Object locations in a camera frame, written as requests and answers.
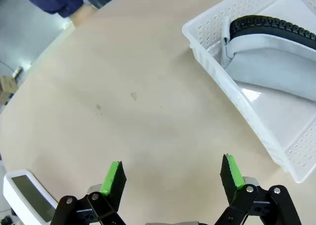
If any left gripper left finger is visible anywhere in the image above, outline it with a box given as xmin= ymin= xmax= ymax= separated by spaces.
xmin=50 ymin=160 xmax=128 ymax=225

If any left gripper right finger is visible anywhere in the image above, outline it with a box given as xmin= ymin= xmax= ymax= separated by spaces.
xmin=214 ymin=153 xmax=303 ymax=225

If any white rectangular box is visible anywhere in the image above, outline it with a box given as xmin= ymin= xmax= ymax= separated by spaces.
xmin=2 ymin=170 xmax=60 ymax=225

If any white perforated plastic basket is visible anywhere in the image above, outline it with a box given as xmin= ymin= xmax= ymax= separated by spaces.
xmin=182 ymin=0 xmax=316 ymax=184

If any person's right hand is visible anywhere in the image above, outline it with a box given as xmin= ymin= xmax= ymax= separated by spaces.
xmin=69 ymin=3 xmax=98 ymax=29

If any brown cardboard box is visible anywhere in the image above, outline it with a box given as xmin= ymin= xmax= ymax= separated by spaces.
xmin=0 ymin=75 xmax=18 ymax=104

